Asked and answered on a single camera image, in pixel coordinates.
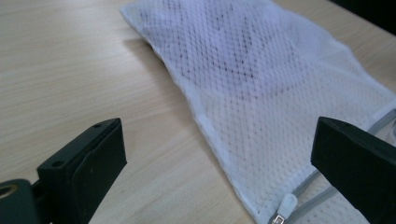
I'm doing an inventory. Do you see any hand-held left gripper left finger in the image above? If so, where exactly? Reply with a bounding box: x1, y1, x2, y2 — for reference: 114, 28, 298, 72
36, 118, 128, 224

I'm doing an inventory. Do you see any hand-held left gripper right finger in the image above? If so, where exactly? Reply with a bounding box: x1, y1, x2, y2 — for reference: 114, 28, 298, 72
310, 116, 396, 224

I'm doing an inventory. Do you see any white mesh laundry bag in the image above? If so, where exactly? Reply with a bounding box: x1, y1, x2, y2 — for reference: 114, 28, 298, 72
119, 0, 396, 224

